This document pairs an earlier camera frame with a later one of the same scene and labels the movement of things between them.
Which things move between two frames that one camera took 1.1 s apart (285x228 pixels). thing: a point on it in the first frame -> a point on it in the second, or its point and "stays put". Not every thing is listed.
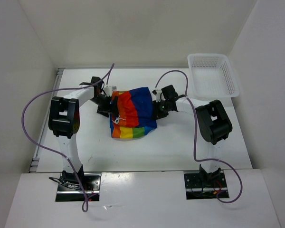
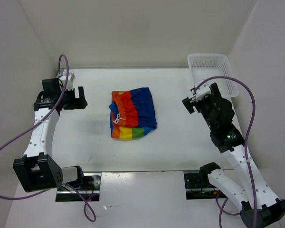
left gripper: x=109 y=108 -> x=77 y=103
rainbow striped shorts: x=136 y=118 stays put
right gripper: x=156 y=113 -> x=187 y=103
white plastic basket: x=211 y=76 stays put
